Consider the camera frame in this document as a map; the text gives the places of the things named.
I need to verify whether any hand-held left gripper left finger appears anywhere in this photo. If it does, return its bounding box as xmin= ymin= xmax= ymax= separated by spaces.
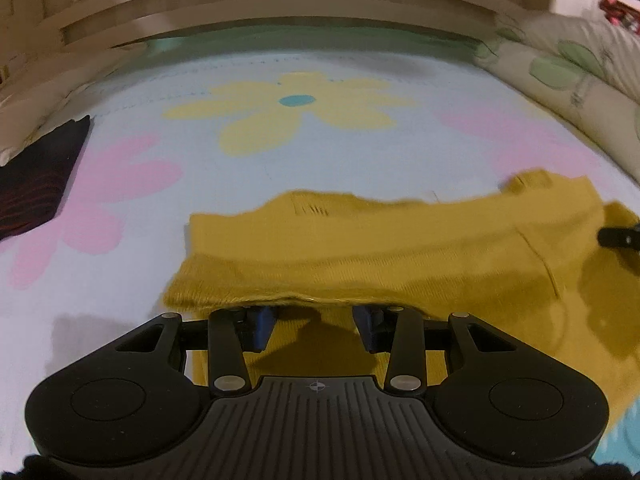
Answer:
xmin=114 ymin=306 xmax=279 ymax=394

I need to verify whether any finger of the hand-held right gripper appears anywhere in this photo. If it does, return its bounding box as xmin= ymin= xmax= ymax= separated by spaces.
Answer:
xmin=598 ymin=224 xmax=640 ymax=252

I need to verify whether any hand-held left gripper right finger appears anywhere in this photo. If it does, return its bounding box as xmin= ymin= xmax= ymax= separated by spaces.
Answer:
xmin=352 ymin=304 xmax=524 ymax=394

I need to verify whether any yellow knit sweater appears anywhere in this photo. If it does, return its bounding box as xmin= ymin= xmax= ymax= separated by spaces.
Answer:
xmin=162 ymin=170 xmax=640 ymax=413

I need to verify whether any flower print bed sheet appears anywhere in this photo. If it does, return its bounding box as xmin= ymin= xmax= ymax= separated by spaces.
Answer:
xmin=0 ymin=35 xmax=640 ymax=467

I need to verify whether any floral print duvet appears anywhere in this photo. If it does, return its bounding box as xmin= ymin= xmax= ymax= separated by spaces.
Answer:
xmin=474 ymin=10 xmax=640 ymax=183

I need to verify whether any red patterned item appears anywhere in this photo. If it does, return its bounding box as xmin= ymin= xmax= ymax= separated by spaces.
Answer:
xmin=599 ymin=0 xmax=640 ymax=37

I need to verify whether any dark maroon folded cloth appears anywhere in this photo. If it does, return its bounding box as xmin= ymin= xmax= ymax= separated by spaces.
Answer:
xmin=0 ymin=114 xmax=94 ymax=244

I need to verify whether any grey pillow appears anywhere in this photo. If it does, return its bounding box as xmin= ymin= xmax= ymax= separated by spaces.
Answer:
xmin=0 ymin=55 xmax=126 ymax=163

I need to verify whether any wooden headboard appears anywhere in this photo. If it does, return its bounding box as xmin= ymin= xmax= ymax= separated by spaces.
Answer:
xmin=0 ymin=0 xmax=558 ymax=91

